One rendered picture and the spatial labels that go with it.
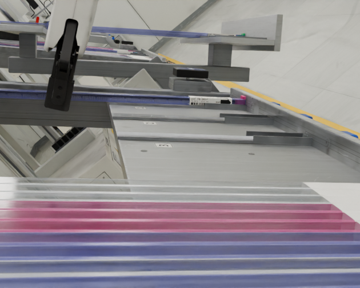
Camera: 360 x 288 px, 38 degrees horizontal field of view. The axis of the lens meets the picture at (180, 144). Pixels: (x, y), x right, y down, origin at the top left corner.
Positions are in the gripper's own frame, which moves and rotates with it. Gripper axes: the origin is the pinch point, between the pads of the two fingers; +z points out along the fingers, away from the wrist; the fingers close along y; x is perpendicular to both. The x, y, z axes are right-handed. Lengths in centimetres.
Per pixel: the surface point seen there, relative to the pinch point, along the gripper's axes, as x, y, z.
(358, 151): 25.1, 32.1, -4.8
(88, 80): 11, -440, 42
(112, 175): 18, -85, 33
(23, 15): -59, -441, -3
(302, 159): 22.1, 28.9, -2.7
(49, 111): -1.2, -7.9, 4.1
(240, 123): 21.3, 12.3, -2.7
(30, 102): -4.1, -7.9, 3.3
